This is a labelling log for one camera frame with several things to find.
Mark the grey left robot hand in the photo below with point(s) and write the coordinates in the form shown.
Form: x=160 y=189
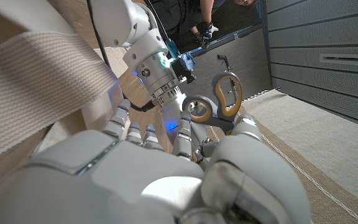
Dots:
x=171 y=118

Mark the long ribbed beige cloth strip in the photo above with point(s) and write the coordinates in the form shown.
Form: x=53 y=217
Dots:
x=36 y=87

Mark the dark grey door panel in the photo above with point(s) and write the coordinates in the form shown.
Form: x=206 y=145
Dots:
x=250 y=62

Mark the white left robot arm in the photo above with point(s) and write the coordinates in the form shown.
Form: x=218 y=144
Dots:
x=148 y=56

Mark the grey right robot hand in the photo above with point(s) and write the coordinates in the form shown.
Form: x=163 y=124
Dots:
x=135 y=180

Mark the person in dark clothes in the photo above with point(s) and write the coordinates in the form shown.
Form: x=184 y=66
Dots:
x=182 y=12

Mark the grey yellow scissors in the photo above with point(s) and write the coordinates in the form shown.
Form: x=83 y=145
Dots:
x=221 y=116

